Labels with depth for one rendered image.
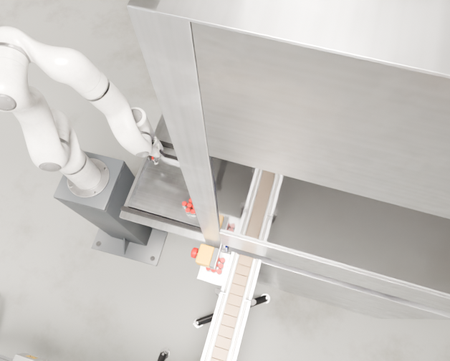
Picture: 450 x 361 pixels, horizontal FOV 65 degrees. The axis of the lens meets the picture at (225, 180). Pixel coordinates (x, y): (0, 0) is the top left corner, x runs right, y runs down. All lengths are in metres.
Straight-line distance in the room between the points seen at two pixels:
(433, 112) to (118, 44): 3.05
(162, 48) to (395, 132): 0.27
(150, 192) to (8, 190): 1.54
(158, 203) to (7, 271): 1.45
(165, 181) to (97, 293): 1.13
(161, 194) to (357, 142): 1.21
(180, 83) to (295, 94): 0.14
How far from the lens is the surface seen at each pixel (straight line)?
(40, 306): 2.64
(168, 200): 1.57
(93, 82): 1.07
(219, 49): 0.38
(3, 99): 1.04
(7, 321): 2.73
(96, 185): 1.69
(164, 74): 0.45
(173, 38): 0.39
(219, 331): 1.42
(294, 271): 1.51
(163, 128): 1.72
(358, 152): 0.49
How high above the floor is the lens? 2.35
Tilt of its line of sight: 69 degrees down
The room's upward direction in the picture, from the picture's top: 2 degrees counter-clockwise
